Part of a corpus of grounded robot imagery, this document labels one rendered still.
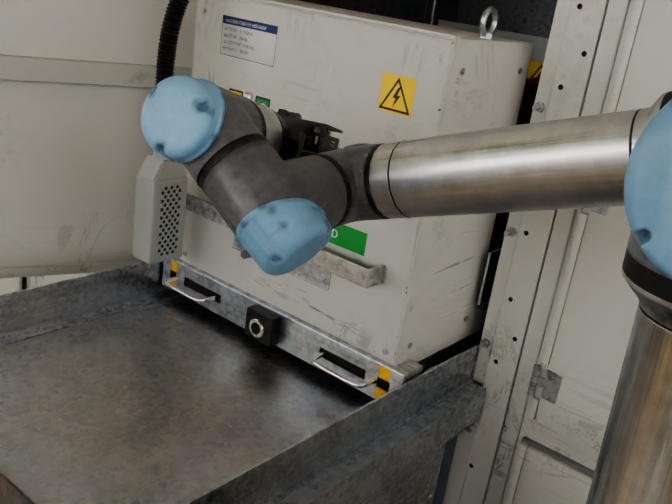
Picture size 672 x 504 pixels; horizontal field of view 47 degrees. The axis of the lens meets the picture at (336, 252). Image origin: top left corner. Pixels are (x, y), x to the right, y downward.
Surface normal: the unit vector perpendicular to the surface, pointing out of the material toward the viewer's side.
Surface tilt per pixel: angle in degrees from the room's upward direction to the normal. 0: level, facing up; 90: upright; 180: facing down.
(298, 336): 90
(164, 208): 90
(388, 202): 113
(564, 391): 90
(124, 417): 0
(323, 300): 90
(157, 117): 74
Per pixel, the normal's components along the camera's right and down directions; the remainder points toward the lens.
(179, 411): 0.14, -0.93
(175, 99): -0.37, 0.00
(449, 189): -0.51, 0.55
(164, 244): 0.76, 0.32
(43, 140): 0.47, 0.36
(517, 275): -0.63, 0.18
